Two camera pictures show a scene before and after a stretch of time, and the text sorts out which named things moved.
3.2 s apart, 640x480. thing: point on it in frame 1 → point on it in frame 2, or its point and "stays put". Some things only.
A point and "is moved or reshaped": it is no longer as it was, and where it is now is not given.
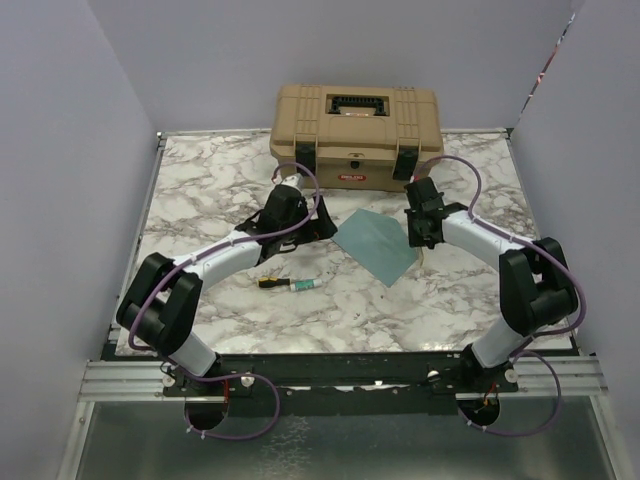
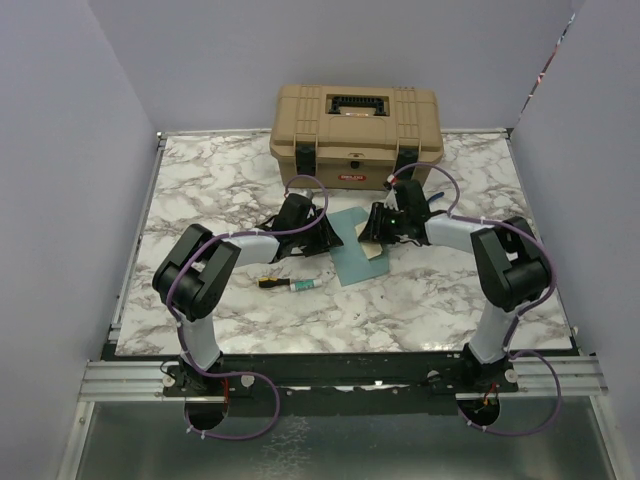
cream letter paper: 424,257 → 371,249
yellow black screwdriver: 266,282 stays put
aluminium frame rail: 124,380 stays put
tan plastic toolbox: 356,137 stays put
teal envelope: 378,243 is moved or reshaped
